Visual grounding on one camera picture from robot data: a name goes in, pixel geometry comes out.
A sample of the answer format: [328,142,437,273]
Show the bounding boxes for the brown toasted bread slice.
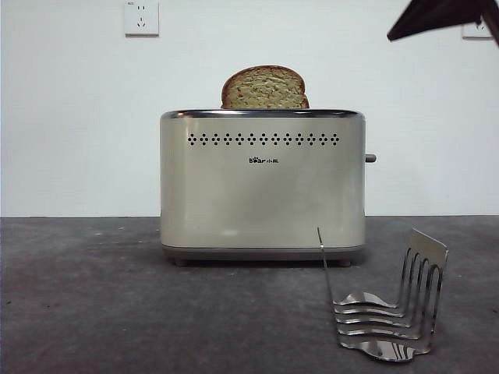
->
[220,65,311,110]

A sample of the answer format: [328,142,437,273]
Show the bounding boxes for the shiny steel toast rack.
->
[316,227,448,363]

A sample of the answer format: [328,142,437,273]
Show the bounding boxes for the cream two-slot toaster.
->
[158,108,367,268]

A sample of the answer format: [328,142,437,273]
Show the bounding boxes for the white wall socket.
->
[462,19,493,40]
[124,0,160,38]

